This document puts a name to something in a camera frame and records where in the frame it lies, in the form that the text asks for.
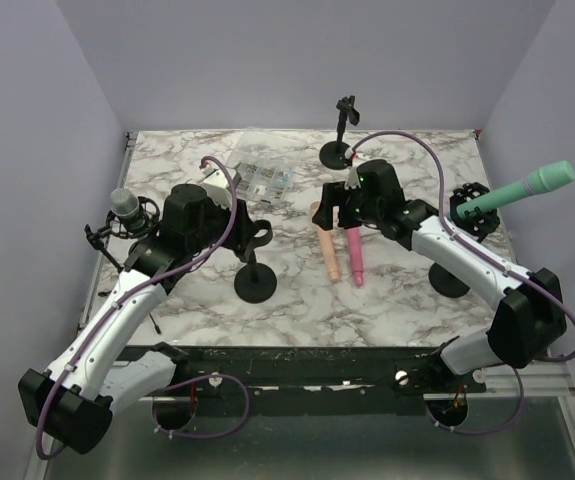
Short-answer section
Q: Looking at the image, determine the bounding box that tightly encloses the silver condenser microphone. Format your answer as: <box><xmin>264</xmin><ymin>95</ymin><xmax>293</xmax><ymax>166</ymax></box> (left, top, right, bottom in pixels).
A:
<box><xmin>110</xmin><ymin>188</ymin><xmax>148</xmax><ymax>236</ymax></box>

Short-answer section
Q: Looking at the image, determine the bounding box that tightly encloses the pink microphone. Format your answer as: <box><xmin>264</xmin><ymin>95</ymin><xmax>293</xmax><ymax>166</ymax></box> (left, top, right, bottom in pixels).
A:
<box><xmin>346</xmin><ymin>228</ymin><xmax>364</xmax><ymax>287</ymax></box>

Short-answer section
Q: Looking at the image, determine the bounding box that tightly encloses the beige microphone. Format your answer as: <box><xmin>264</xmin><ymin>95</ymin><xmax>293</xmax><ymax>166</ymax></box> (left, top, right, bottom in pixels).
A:
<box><xmin>313</xmin><ymin>223</ymin><xmax>341</xmax><ymax>283</ymax></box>

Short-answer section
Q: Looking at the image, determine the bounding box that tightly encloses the black desk mic stand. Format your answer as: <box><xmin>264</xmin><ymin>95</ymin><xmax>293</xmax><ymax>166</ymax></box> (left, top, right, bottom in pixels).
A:
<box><xmin>234</xmin><ymin>220</ymin><xmax>277</xmax><ymax>304</ymax></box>
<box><xmin>319</xmin><ymin>95</ymin><xmax>360</xmax><ymax>170</ymax></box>

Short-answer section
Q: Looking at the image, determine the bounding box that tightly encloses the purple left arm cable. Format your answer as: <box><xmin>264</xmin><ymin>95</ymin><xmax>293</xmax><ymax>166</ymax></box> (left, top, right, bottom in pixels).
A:
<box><xmin>34</xmin><ymin>156</ymin><xmax>241</xmax><ymax>460</ymax></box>

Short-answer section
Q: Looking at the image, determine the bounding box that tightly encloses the clear plastic parts box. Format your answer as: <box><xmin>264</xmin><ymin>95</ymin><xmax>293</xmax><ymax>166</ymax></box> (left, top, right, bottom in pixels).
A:
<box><xmin>226</xmin><ymin>130</ymin><xmax>306</xmax><ymax>206</ymax></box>

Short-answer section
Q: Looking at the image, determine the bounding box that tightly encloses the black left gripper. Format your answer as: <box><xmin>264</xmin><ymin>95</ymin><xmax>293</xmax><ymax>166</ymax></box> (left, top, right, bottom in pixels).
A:
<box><xmin>188</xmin><ymin>192</ymin><xmax>259</xmax><ymax>254</ymax></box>

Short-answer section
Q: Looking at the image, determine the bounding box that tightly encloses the black shock mount stand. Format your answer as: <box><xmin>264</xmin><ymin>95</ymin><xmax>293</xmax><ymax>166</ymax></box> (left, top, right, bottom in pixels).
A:
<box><xmin>84</xmin><ymin>195</ymin><xmax>161</xmax><ymax>272</ymax></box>
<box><xmin>428</xmin><ymin>182</ymin><xmax>500</xmax><ymax>299</ymax></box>

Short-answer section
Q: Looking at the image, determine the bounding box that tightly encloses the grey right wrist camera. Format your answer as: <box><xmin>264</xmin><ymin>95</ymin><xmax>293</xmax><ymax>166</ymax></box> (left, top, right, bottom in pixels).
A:
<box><xmin>343</xmin><ymin>147</ymin><xmax>361</xmax><ymax>190</ymax></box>

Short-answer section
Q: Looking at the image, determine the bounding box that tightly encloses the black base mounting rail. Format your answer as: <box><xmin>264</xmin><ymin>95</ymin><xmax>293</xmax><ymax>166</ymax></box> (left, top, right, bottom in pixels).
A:
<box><xmin>151</xmin><ymin>342</ymin><xmax>488</xmax><ymax>425</ymax></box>

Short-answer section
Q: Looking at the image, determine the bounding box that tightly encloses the teal microphone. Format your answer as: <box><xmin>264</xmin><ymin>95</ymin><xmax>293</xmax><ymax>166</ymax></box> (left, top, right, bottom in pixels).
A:
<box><xmin>450</xmin><ymin>161</ymin><xmax>575</xmax><ymax>221</ymax></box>

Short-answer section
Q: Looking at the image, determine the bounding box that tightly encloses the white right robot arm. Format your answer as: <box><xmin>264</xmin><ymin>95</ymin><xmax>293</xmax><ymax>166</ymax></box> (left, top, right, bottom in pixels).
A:
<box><xmin>312</xmin><ymin>159</ymin><xmax>567</xmax><ymax>392</ymax></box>

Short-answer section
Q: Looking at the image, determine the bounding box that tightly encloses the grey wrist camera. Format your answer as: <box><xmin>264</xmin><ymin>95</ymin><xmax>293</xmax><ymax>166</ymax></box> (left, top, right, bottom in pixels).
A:
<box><xmin>343</xmin><ymin>147</ymin><xmax>361</xmax><ymax>190</ymax></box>
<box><xmin>199</xmin><ymin>168</ymin><xmax>233</xmax><ymax>209</ymax></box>

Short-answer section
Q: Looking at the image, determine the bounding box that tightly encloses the black right shock mount stand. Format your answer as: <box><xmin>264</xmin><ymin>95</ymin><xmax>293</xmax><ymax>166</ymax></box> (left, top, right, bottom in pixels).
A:
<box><xmin>428</xmin><ymin>182</ymin><xmax>500</xmax><ymax>299</ymax></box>

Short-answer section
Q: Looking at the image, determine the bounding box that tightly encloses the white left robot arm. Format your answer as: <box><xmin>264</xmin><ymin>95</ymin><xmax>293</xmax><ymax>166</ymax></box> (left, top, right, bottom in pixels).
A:
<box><xmin>18</xmin><ymin>184</ymin><xmax>276</xmax><ymax>460</ymax></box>

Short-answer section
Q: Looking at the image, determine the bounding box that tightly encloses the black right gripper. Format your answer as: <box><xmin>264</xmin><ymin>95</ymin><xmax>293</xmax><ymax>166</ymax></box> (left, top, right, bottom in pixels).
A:
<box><xmin>313</xmin><ymin>180</ymin><xmax>382</xmax><ymax>230</ymax></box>

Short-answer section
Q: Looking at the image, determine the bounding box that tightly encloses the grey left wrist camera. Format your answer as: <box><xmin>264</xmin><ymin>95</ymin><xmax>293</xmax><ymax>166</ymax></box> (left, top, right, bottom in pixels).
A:
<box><xmin>199</xmin><ymin>168</ymin><xmax>233</xmax><ymax>209</ymax></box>

